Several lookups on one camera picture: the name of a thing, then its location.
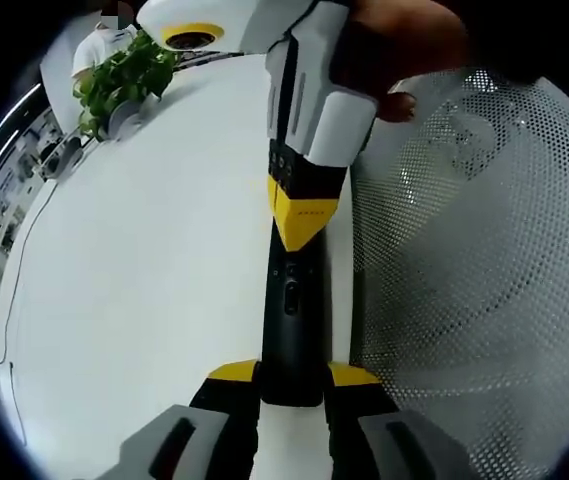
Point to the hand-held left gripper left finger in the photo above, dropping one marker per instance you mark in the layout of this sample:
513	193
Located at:
179	445

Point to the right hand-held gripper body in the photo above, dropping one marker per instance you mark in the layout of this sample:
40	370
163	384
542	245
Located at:
244	20

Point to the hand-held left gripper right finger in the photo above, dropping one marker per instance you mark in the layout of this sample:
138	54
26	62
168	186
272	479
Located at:
389	445

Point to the black remote control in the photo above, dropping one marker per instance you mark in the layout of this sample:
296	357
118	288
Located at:
294	340

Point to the person's right hand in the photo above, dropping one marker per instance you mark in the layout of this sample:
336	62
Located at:
404	45

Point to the green leafy potted plant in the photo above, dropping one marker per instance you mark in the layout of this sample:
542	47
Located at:
124	75

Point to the grey plant pot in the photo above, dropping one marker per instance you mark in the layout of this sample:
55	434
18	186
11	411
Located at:
124	119

